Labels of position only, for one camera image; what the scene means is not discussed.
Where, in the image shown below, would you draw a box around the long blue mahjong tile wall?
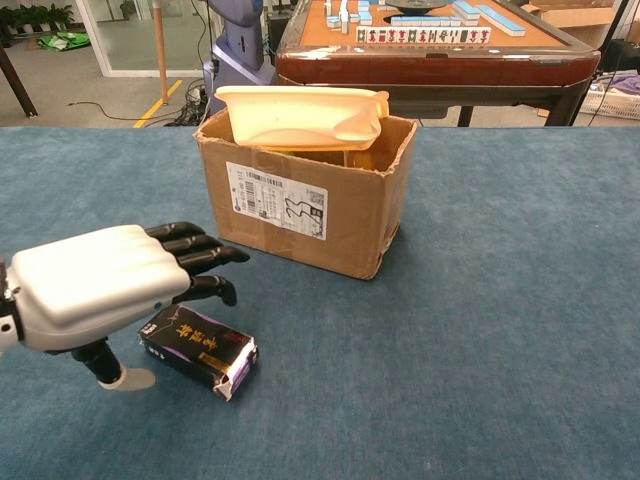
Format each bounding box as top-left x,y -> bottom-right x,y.
477,3 -> 527,37

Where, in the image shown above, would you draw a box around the blue carpet table mat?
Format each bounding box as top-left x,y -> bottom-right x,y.
0,125 -> 640,480

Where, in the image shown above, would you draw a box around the black carton with gold print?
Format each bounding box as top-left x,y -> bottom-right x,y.
138,303 -> 260,403

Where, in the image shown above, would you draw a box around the white plastic basket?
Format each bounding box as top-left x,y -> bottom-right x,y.
579,82 -> 640,121

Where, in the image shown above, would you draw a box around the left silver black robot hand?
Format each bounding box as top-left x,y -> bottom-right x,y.
0,221 -> 251,394

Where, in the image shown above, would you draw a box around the white foam tray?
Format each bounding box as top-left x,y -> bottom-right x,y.
213,84 -> 390,152

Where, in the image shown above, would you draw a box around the potted green plants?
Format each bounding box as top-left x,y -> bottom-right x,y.
0,3 -> 75,35

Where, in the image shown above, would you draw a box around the white glass partition frame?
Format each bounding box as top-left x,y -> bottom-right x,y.
74,0 -> 206,79

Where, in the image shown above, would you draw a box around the open cardboard carton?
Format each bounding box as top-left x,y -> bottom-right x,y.
522,0 -> 626,49

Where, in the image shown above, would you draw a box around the dark slanted table leg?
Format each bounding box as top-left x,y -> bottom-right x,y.
0,44 -> 39,119

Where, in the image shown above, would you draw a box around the short blue mahjong tile wall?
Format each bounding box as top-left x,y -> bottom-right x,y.
391,15 -> 462,28

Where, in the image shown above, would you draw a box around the scattered blue mahjong tile cluster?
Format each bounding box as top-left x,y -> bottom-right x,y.
323,0 -> 374,35

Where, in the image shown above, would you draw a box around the face-up mahjong tile row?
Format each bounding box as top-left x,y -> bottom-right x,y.
355,25 -> 492,45

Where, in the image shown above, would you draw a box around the green bag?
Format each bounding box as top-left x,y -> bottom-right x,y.
37,30 -> 92,52

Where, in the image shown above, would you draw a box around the purple cloth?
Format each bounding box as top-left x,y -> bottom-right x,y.
610,73 -> 640,96

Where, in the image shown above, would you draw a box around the black floor cable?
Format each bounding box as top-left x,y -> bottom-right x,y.
67,99 -> 201,125

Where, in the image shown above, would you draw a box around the stacked blue mahjong tiles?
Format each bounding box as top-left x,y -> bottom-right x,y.
452,0 -> 482,21

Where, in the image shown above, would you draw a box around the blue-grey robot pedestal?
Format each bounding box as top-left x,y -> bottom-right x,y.
201,0 -> 277,117

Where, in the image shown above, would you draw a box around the brown mahjong table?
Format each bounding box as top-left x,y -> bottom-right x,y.
274,0 -> 602,127

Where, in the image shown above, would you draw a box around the brown cardboard shipping box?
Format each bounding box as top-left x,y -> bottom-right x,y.
193,107 -> 418,281

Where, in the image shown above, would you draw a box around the wooden pole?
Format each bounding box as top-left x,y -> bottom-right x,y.
151,0 -> 170,106

